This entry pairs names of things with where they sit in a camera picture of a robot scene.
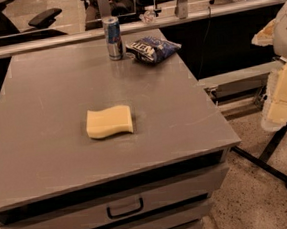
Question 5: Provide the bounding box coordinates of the redbull can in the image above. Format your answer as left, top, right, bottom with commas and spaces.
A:
102, 16, 123, 60

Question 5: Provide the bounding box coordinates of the black stand base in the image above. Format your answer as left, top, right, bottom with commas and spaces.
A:
231, 124, 287, 189

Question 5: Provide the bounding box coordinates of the grey drawer cabinet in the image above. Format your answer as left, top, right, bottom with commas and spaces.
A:
0, 40, 239, 229

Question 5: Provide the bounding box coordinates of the black office chair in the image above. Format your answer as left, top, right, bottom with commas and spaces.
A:
0, 0, 69, 48

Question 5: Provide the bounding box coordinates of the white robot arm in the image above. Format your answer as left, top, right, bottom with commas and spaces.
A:
251, 1, 287, 132

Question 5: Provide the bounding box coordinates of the yellow sponge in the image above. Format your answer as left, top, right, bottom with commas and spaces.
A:
86, 105, 134, 139

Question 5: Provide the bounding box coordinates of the blue chip bag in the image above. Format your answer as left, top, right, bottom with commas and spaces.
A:
125, 36, 182, 65

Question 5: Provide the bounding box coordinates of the black drawer handle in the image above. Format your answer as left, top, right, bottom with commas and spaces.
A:
107, 197, 144, 220

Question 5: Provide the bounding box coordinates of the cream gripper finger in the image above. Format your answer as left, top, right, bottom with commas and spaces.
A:
251, 20, 275, 47
261, 64, 287, 132

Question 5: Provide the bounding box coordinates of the crumpled plastic wrapper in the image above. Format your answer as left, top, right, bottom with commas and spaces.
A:
139, 10, 156, 24

